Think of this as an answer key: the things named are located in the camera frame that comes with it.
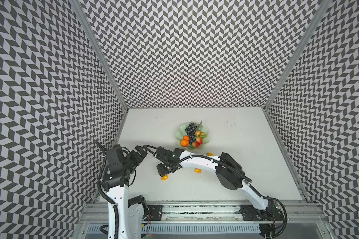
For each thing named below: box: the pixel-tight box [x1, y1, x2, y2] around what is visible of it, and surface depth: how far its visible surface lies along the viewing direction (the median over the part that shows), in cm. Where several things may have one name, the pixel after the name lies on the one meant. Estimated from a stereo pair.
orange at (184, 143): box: [180, 139, 189, 147], surface depth 95 cm
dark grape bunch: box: [184, 121, 198, 145], surface depth 98 cm
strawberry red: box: [191, 141, 201, 148], surface depth 98 cm
